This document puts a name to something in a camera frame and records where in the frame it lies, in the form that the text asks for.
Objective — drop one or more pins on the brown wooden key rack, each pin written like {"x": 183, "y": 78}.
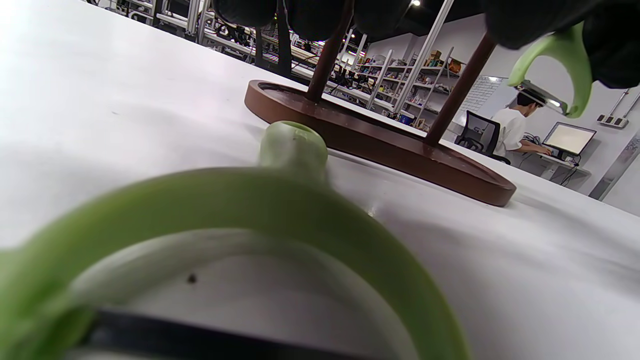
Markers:
{"x": 390, "y": 145}

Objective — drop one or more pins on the white wall socket box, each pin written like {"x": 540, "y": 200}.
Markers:
{"x": 612, "y": 120}

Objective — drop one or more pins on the black chair with mesh back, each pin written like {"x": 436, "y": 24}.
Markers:
{"x": 480, "y": 132}

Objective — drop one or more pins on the metal storage shelf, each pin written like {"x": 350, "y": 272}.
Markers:
{"x": 425, "y": 75}

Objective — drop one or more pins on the lit desktop monitor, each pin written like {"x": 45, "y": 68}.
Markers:
{"x": 570, "y": 139}

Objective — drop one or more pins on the person's left hand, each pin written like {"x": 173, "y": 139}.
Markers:
{"x": 615, "y": 40}

